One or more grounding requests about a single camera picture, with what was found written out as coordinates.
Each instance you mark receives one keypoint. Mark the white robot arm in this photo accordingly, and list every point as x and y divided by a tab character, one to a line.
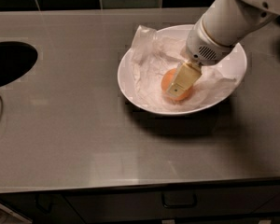
216	33

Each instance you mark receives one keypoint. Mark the black oval object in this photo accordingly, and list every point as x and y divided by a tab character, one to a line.
16	59

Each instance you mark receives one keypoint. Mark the dark cabinet drawer front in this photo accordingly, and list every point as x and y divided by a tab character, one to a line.
147	205

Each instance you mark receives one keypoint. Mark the black drawer handle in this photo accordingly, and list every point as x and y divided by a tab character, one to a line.
176	200

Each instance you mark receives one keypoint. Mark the white crumpled paper napkin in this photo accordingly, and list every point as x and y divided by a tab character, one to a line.
153	55

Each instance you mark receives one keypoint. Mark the orange fruit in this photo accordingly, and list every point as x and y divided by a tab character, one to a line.
177	82

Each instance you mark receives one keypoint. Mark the black left cabinet handle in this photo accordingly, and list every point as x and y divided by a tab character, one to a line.
43	202

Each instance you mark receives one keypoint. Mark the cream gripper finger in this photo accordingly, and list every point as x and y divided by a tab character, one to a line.
195	68

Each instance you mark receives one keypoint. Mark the white ceramic bowl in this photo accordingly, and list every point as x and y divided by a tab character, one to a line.
233	67

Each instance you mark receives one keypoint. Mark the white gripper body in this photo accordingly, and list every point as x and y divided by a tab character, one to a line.
200	48

